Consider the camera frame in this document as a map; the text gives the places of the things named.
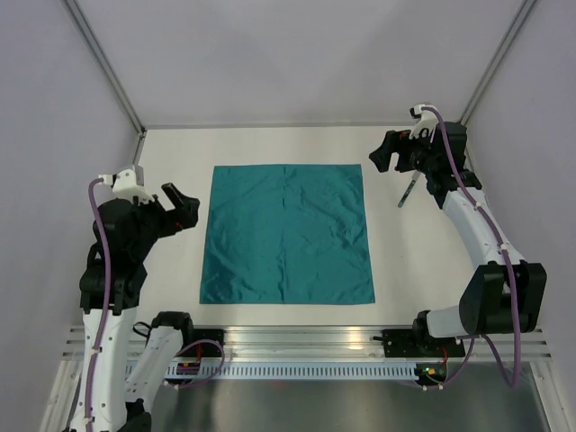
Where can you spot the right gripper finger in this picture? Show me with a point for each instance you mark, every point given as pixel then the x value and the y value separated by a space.
pixel 403 147
pixel 381 157

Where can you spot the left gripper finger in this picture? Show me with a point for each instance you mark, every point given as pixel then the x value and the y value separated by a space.
pixel 178 199
pixel 190 208

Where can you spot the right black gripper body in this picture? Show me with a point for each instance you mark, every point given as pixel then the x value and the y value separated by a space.
pixel 425 160

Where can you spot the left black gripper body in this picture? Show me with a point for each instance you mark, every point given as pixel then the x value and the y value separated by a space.
pixel 156 220

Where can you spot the teal cloth napkin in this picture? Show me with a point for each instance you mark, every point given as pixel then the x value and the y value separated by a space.
pixel 287 234

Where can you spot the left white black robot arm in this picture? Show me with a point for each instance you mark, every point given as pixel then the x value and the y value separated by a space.
pixel 110 397

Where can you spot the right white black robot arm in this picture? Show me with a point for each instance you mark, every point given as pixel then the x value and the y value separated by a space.
pixel 505 292

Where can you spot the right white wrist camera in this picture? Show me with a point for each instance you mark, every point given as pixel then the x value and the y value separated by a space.
pixel 425 115

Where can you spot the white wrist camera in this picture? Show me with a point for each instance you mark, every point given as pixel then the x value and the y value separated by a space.
pixel 425 115
pixel 128 184

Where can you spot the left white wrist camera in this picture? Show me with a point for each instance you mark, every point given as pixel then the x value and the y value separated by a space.
pixel 128 184

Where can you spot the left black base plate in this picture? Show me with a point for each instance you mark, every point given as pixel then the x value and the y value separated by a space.
pixel 203 343

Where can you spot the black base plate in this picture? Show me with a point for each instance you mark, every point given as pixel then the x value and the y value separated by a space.
pixel 420 344
pixel 203 343

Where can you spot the aluminium mounting rail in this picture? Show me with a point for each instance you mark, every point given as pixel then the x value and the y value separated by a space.
pixel 345 343

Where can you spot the white slotted cable duct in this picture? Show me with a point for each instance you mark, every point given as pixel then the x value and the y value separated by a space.
pixel 300 371

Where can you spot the left aluminium frame post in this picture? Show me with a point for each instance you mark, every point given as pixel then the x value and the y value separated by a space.
pixel 94 46

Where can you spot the aluminium frame post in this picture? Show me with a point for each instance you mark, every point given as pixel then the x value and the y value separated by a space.
pixel 506 43
pixel 94 46

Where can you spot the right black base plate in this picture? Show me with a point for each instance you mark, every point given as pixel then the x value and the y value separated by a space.
pixel 420 344

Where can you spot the right aluminium frame post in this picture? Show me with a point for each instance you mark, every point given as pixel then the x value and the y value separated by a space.
pixel 506 43

